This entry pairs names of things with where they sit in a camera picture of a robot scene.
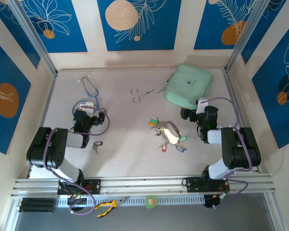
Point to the green key tag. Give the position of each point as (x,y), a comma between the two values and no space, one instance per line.
(183,138)

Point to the key with black tag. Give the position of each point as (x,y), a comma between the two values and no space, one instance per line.
(98,144)

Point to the key with green tag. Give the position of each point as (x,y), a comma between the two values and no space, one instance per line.
(154,119)

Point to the key with blue tag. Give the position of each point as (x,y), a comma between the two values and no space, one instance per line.
(181,149)

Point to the key with yellow tag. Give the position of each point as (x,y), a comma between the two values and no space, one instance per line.
(150,123)

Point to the key with red tag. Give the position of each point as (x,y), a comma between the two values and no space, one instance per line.
(163,148)

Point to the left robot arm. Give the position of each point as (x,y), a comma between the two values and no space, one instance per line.
(48,149)

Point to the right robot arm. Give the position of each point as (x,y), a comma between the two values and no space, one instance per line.
(240,149)

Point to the blue stethoscope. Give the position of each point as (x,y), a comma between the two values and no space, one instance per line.
(91,95)

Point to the mint green zip pouch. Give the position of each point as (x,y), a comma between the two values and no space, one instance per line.
(190,81)

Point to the metal forceps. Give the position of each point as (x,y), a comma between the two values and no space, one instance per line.
(147,92)

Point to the round green tape roll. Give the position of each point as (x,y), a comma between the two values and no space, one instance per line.
(151,201)

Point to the black ribbed block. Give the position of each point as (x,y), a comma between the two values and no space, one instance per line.
(36,205)

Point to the grey metal shelf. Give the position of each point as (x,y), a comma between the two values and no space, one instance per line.
(183,219)

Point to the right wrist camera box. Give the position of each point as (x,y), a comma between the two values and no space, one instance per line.
(202,104)

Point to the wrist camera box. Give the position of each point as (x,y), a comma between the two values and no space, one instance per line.
(202,104)
(88,107)

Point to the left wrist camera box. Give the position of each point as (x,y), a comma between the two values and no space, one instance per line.
(88,107)

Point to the aluminium side rail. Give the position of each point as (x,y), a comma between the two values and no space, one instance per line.
(233,96)
(47,101)

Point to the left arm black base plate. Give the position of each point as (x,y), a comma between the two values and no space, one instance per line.
(94,186)

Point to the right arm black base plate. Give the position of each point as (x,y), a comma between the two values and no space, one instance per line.
(192,184)

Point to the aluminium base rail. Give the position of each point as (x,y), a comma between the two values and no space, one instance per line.
(147,183)

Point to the aluminium corner post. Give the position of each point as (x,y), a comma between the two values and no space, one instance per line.
(248,31)
(31,33)

